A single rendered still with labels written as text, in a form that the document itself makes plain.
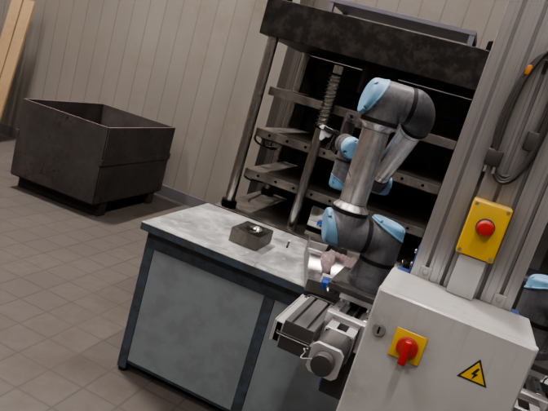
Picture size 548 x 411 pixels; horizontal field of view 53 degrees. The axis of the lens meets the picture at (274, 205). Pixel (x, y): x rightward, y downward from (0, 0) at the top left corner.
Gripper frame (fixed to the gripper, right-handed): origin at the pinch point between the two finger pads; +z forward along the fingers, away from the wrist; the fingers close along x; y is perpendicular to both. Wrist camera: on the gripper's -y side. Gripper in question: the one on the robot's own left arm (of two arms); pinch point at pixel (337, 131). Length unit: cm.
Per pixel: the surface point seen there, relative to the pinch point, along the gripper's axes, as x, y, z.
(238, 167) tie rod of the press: -23, 45, 97
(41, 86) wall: -248, 108, 467
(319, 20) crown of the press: -16, -47, 84
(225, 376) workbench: 2, 124, 7
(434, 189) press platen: 75, 9, 58
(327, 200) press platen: 30, 40, 80
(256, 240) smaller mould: -8, 62, 24
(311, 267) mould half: 15, 58, 1
